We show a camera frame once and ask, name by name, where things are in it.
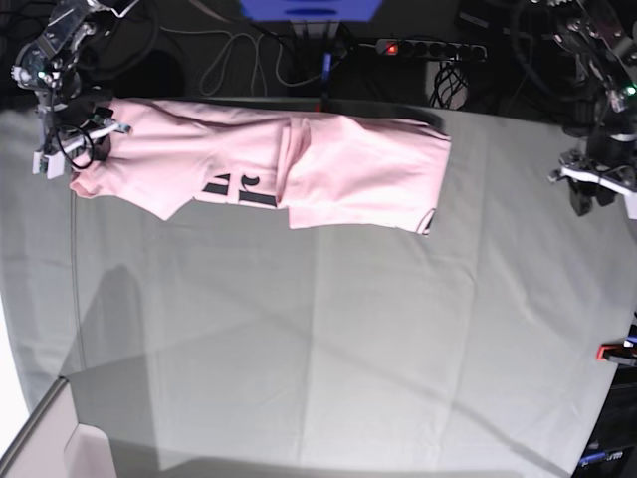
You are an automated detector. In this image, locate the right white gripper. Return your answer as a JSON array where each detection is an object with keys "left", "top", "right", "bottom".
[{"left": 32, "top": 106, "right": 132, "bottom": 177}]

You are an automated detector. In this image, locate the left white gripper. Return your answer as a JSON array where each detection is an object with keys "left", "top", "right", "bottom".
[{"left": 547, "top": 149, "right": 636, "bottom": 219}]

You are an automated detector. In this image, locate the pink t-shirt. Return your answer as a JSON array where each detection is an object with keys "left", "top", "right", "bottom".
[{"left": 70, "top": 99, "right": 451, "bottom": 235}]

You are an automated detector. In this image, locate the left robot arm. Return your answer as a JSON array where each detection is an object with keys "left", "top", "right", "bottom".
[{"left": 510, "top": 1, "right": 636, "bottom": 221}]

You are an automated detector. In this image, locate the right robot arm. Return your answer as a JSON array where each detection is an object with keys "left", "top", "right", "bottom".
[{"left": 11, "top": 1, "right": 137, "bottom": 179}]

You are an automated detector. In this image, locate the right red black clamp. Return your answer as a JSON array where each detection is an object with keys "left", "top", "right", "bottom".
[{"left": 596, "top": 337, "right": 637, "bottom": 367}]

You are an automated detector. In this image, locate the blue box on stand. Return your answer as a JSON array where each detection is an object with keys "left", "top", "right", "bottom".
[{"left": 241, "top": 0, "right": 382, "bottom": 22}]

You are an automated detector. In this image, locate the grey-green table cloth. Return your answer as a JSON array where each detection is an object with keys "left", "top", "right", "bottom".
[{"left": 1, "top": 112, "right": 636, "bottom": 477}]

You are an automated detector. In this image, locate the black power strip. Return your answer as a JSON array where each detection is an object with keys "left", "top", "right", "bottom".
[{"left": 374, "top": 39, "right": 488, "bottom": 63}]

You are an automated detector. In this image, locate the white bin corner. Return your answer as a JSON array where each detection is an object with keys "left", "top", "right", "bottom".
[{"left": 1, "top": 377, "right": 116, "bottom": 478}]

